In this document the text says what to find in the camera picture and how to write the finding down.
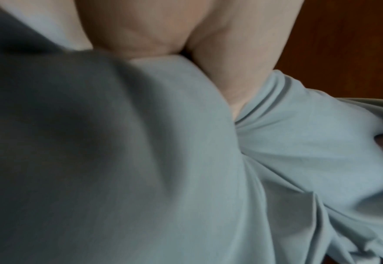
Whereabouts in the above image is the person's left hand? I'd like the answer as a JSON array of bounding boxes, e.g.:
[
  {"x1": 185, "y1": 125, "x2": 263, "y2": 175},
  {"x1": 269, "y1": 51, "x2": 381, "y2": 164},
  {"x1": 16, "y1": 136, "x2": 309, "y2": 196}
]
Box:
[{"x1": 75, "y1": 0, "x2": 297, "y2": 120}]

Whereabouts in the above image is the grey-blue cloth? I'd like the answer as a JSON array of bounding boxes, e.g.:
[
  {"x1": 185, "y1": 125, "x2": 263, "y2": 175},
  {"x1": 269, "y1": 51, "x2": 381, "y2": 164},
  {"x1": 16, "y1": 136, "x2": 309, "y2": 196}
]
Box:
[{"x1": 0, "y1": 0, "x2": 383, "y2": 264}]

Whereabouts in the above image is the brown wooden furniture panel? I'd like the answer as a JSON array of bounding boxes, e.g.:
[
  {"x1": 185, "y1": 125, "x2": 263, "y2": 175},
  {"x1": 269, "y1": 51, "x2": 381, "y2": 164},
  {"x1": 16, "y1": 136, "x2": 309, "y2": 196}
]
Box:
[{"x1": 272, "y1": 0, "x2": 383, "y2": 102}]

